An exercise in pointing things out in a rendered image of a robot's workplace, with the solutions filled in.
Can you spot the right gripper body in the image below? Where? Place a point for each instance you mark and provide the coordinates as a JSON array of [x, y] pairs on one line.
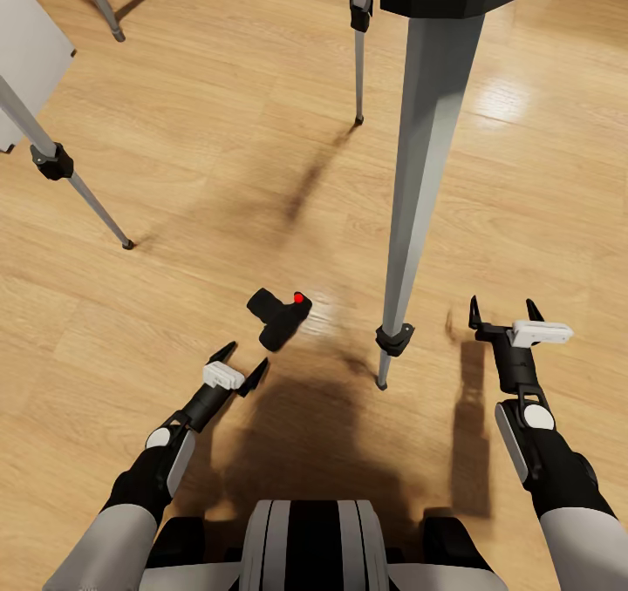
[[504, 353]]

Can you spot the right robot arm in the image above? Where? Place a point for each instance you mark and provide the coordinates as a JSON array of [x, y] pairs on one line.
[[587, 544]]

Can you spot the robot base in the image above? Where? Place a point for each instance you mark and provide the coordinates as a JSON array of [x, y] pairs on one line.
[[452, 562]]

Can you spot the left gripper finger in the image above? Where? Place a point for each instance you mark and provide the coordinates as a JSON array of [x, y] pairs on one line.
[[254, 377], [221, 354]]

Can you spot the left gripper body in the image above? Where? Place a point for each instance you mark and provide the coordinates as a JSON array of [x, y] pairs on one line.
[[214, 398]]

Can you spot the digital camera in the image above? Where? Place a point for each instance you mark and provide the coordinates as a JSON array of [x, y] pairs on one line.
[[280, 319]]

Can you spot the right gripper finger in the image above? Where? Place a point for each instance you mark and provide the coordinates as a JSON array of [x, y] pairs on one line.
[[534, 313], [474, 315]]

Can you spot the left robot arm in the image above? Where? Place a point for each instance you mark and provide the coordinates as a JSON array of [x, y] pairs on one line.
[[114, 551]]

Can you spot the camera tripod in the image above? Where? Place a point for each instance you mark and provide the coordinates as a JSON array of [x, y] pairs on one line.
[[442, 39]]

